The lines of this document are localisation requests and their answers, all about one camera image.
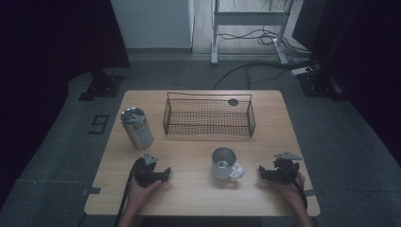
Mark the black round disc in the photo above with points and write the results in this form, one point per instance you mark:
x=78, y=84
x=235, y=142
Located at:
x=233, y=102

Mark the black stand base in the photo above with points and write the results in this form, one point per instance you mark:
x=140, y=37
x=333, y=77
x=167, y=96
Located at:
x=318, y=85
x=102, y=85

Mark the grey tape piece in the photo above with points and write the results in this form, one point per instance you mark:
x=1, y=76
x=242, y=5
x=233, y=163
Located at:
x=310, y=192
x=92, y=191

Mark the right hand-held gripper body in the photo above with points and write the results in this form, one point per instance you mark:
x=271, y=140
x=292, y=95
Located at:
x=285, y=171

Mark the person's left hand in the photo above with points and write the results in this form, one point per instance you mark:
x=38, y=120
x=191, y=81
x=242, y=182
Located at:
x=140, y=195

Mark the person's right hand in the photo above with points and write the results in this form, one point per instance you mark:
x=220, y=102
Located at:
x=294, y=192

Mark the white power strip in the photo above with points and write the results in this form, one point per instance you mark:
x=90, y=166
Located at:
x=302, y=70

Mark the dark curtain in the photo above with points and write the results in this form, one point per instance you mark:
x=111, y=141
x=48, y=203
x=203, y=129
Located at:
x=362, y=47
x=53, y=47

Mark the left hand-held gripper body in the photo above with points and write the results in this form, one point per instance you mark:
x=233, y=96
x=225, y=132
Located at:
x=145, y=172

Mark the white metal desk frame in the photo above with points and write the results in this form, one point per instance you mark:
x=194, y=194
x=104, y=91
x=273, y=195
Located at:
x=249, y=18

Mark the steel tumbler bottle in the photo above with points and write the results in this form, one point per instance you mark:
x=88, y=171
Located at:
x=137, y=129

